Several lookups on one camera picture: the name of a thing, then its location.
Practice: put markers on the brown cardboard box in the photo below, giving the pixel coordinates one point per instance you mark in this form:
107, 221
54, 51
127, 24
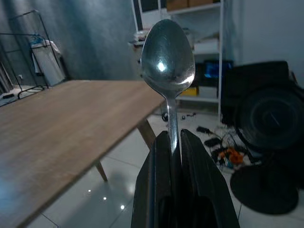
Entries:
200, 2

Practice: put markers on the large black case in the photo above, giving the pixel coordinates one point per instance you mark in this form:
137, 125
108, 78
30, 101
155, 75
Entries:
256, 73

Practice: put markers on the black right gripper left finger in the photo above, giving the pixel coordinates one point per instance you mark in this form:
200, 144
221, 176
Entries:
154, 171

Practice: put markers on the laptop with blue screen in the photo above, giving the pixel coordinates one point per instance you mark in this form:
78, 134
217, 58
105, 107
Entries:
217, 69

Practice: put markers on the round black disc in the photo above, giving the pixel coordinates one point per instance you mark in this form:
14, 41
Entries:
273, 118

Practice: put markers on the stack of papers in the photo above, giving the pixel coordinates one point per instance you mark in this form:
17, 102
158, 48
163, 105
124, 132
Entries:
139, 38

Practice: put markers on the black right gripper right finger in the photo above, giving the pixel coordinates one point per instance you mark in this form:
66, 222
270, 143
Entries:
202, 175

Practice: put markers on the black clothes rack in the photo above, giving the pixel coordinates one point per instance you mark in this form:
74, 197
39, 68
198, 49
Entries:
31, 89

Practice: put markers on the white box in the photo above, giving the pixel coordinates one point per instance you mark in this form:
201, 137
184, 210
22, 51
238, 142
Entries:
206, 46
208, 92

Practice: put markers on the white shelf unit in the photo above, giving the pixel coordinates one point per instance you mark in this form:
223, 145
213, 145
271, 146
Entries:
221, 59

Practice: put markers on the light wooden table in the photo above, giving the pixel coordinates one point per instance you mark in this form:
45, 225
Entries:
59, 123

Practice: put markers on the silver spoon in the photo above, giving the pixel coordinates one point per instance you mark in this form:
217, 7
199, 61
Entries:
166, 52

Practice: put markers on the yellow box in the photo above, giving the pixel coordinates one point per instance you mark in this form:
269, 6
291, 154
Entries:
190, 91

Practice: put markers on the black power adapter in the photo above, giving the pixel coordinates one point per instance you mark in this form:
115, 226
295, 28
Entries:
212, 141
202, 129

